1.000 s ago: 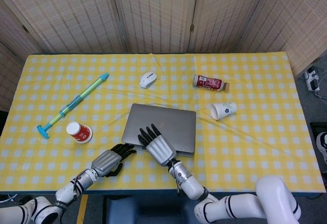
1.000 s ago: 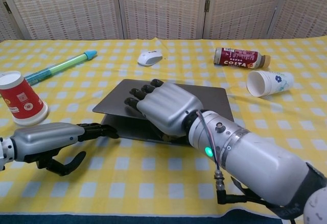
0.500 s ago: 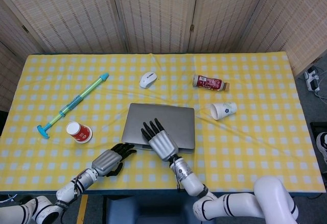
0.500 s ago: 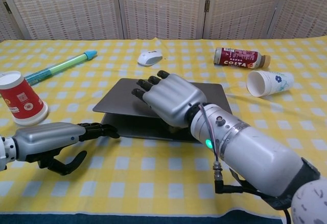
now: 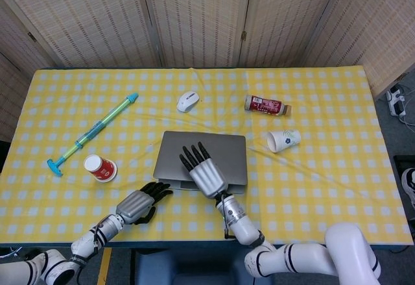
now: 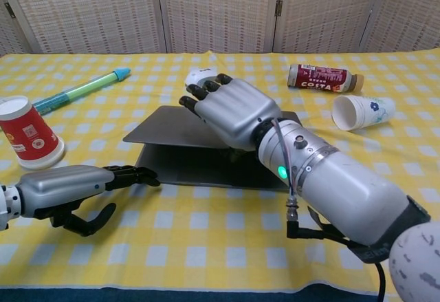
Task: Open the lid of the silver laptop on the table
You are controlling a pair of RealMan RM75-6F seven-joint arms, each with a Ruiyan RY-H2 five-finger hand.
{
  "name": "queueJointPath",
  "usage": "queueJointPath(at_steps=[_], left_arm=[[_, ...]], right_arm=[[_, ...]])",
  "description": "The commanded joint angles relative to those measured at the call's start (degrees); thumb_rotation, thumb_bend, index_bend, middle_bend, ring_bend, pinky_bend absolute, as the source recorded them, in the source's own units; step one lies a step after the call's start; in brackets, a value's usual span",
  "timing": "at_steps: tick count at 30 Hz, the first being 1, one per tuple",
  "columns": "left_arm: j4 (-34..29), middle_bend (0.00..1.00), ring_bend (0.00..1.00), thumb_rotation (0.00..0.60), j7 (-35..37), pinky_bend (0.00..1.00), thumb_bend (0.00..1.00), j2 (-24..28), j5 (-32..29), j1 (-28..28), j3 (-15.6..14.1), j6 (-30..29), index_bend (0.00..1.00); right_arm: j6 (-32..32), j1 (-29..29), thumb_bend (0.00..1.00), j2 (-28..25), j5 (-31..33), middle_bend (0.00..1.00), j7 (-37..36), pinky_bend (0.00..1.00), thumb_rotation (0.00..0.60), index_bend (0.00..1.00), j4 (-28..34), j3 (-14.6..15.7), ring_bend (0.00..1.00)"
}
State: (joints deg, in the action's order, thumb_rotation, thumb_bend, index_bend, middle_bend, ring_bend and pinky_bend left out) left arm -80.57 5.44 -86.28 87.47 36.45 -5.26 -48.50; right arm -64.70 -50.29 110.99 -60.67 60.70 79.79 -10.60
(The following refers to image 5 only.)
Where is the green blue water squirter toy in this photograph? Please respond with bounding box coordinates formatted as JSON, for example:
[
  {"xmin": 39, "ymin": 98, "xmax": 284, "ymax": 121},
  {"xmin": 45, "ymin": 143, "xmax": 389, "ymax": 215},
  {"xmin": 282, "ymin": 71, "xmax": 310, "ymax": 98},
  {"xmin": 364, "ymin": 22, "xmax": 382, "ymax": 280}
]
[{"xmin": 46, "ymin": 92, "xmax": 139, "ymax": 178}]

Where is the yellow checkered tablecloth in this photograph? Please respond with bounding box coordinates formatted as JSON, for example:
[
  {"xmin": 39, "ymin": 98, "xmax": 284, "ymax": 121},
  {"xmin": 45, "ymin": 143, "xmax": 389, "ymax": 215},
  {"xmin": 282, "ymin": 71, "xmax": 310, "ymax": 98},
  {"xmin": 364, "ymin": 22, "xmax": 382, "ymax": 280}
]
[{"xmin": 0, "ymin": 66, "xmax": 414, "ymax": 246}]

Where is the bamboo folding screen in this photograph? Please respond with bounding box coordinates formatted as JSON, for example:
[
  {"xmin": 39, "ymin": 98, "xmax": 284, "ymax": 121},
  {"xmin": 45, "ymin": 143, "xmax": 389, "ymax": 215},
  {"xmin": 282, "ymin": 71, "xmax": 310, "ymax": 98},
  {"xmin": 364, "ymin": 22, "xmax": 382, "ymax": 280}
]
[{"xmin": 0, "ymin": 0, "xmax": 415, "ymax": 145}]

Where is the white paper cup floral print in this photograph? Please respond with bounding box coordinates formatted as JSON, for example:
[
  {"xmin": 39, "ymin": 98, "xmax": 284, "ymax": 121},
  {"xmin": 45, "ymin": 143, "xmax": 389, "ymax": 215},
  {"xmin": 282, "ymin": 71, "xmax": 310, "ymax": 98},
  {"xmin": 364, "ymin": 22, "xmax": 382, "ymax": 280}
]
[{"xmin": 266, "ymin": 129, "xmax": 302, "ymax": 154}]

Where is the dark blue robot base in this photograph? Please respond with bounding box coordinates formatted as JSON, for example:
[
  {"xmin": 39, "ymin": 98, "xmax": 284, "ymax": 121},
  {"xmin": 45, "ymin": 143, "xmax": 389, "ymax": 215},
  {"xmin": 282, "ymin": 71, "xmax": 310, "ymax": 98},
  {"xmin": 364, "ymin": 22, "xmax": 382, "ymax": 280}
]
[{"xmin": 134, "ymin": 249, "xmax": 260, "ymax": 285}]

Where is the red paper cup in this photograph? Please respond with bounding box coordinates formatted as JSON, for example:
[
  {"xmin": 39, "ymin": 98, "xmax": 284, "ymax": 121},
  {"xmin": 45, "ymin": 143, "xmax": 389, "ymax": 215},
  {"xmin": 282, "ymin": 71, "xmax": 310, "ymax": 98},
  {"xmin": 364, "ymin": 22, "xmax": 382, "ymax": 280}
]
[{"xmin": 83, "ymin": 154, "xmax": 117, "ymax": 184}]

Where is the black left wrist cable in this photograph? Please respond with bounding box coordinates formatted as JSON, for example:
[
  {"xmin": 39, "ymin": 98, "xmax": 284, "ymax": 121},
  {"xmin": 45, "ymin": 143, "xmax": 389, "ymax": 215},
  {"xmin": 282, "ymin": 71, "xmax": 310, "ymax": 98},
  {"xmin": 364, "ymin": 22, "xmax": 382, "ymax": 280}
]
[{"xmin": 75, "ymin": 222, "xmax": 104, "ymax": 281}]

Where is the white computer mouse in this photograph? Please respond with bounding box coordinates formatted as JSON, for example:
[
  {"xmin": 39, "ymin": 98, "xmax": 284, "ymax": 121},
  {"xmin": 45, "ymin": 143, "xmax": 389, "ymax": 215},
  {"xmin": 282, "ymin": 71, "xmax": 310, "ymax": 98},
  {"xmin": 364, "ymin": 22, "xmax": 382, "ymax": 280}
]
[{"xmin": 176, "ymin": 90, "xmax": 200, "ymax": 113}]

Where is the brown coffee bottle red label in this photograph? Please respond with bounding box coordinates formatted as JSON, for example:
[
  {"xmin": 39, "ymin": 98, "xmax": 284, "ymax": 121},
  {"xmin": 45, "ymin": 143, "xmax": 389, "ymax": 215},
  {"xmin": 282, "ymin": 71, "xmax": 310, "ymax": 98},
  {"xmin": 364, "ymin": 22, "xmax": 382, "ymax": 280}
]
[{"xmin": 244, "ymin": 94, "xmax": 292, "ymax": 118}]

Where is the white power strip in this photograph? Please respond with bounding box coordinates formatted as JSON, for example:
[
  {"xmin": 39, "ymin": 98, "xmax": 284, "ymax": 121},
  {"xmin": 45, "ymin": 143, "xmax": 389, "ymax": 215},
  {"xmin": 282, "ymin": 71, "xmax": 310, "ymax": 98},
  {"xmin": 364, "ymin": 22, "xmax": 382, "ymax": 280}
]
[{"xmin": 385, "ymin": 85, "xmax": 408, "ymax": 118}]

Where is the white black sneaker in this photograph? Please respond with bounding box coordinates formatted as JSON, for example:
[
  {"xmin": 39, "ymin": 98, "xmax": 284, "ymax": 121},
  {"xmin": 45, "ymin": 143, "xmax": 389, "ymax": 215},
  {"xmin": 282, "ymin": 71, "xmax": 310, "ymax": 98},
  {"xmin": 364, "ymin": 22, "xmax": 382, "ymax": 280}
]
[{"xmin": 401, "ymin": 167, "xmax": 415, "ymax": 208}]

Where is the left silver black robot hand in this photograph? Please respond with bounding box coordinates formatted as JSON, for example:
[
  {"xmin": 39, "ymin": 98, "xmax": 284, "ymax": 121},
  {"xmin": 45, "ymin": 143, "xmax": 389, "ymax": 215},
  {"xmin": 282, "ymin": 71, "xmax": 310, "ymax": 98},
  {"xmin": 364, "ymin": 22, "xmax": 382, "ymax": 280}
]
[{"xmin": 115, "ymin": 182, "xmax": 174, "ymax": 226}]

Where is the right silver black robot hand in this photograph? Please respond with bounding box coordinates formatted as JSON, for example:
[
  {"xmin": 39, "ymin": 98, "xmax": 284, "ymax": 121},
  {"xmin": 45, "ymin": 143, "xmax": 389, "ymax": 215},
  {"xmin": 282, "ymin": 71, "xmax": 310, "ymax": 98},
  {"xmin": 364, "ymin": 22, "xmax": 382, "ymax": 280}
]
[{"xmin": 179, "ymin": 141, "xmax": 230, "ymax": 201}]

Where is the grey right wrist cable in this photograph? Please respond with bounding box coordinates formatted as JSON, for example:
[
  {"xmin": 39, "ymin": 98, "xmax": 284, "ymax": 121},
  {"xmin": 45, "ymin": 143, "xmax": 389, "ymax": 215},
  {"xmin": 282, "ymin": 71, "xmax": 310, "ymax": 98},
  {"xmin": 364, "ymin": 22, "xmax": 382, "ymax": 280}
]
[{"xmin": 220, "ymin": 193, "xmax": 235, "ymax": 240}]

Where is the silver laptop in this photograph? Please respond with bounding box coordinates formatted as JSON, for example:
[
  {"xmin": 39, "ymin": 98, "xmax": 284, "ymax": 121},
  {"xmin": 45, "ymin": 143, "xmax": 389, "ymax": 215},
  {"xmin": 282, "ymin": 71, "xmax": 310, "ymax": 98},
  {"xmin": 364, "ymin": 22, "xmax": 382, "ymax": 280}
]
[{"xmin": 152, "ymin": 130, "xmax": 248, "ymax": 195}]

